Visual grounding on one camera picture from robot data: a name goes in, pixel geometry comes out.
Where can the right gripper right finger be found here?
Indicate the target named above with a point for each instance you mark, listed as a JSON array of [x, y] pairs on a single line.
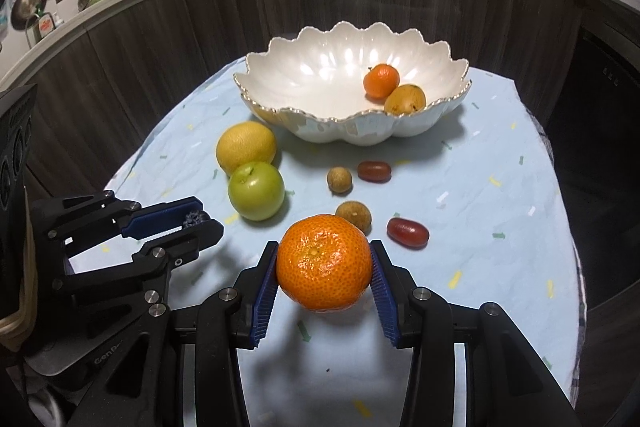
[[414, 317]]

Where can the small mandarin in bowl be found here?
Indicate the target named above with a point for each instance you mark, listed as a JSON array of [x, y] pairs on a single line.
[[381, 81]]

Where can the yellow mango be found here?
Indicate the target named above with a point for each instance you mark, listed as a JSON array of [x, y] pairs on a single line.
[[406, 99]]

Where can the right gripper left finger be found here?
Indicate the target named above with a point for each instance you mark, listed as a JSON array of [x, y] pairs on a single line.
[[234, 318]]

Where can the large orange mandarin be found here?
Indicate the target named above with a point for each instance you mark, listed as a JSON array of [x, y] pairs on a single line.
[[324, 263]]

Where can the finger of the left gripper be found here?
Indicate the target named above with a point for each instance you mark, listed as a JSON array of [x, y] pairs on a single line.
[[159, 218], [175, 249]]

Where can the white scalloped ceramic bowl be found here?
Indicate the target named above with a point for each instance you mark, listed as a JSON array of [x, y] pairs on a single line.
[[312, 85]]

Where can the green apple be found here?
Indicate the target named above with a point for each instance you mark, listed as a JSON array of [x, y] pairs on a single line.
[[256, 190]]

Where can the brown longan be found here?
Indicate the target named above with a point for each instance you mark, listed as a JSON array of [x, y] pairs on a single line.
[[355, 213], [339, 180]]

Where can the yellow lemon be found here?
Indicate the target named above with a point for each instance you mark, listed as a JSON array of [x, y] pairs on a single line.
[[243, 143]]

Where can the red grape tomato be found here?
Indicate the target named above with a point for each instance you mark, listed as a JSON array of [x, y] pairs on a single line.
[[374, 171], [408, 233]]

